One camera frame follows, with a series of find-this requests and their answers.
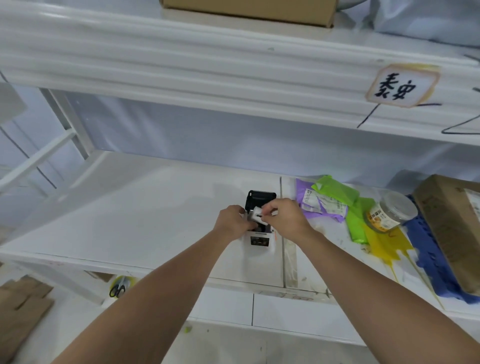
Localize black handled scissors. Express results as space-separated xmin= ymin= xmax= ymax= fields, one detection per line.
xmin=109 ymin=276 xmax=127 ymax=299

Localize large brown cardboard parcel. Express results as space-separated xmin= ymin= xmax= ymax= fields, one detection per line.
xmin=412 ymin=174 xmax=480 ymax=298

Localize yellow mailer bag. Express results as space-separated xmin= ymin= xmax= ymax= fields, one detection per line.
xmin=362 ymin=223 xmax=415 ymax=268

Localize person's left hand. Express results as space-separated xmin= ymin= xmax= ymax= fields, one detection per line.
xmin=213 ymin=205 xmax=257 ymax=241

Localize long green mailer bag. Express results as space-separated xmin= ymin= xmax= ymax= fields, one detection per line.
xmin=345 ymin=196 xmax=377 ymax=245

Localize small green mailer bag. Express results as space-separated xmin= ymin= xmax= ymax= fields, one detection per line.
xmin=311 ymin=175 xmax=361 ymax=208

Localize handwritten paper shelf sign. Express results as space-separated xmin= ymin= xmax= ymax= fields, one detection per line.
xmin=365 ymin=63 xmax=442 ymax=109

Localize white metal shelf rack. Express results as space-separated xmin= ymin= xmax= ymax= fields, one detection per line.
xmin=0 ymin=0 xmax=480 ymax=347

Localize white and black label printer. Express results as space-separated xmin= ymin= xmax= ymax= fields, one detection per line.
xmin=242 ymin=190 xmax=278 ymax=258

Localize person's right forearm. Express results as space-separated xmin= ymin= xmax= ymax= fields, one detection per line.
xmin=298 ymin=229 xmax=480 ymax=364

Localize blue mailer bag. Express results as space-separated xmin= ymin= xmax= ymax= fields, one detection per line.
xmin=404 ymin=194 xmax=480 ymax=305

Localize brown cardboard sheets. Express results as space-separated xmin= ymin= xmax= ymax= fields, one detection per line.
xmin=0 ymin=275 xmax=55 ymax=364

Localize white label paper roll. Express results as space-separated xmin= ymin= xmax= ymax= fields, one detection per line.
xmin=248 ymin=206 xmax=269 ymax=226

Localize pale grey plastic bag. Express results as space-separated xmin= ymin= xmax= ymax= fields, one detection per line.
xmin=369 ymin=0 xmax=480 ymax=49

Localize clear plastic jar orange label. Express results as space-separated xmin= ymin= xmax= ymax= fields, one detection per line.
xmin=366 ymin=190 xmax=419 ymax=233

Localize person's left forearm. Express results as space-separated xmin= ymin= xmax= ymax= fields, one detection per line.
xmin=52 ymin=228 xmax=238 ymax=364

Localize flat brown cardboard box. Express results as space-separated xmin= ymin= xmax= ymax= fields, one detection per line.
xmin=160 ymin=0 xmax=339 ymax=29

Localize purple mailer bag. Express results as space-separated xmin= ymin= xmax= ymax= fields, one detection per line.
xmin=295 ymin=178 xmax=348 ymax=224

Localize person's right hand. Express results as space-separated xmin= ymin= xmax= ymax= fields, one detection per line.
xmin=260 ymin=198 xmax=316 ymax=245

